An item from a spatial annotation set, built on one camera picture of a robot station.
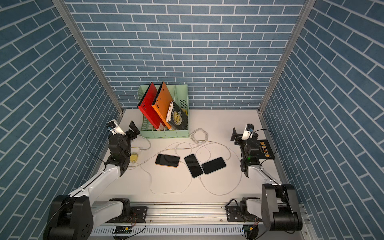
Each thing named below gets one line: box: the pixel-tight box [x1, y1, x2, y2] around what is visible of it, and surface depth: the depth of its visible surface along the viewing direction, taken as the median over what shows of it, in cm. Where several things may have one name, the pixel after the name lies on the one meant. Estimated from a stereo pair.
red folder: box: [137, 82, 165, 129], surface depth 88 cm
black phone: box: [184, 154, 203, 178], surface depth 91 cm
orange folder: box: [151, 81, 174, 130], surface depth 92 cm
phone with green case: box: [201, 157, 226, 174], surface depth 93 cm
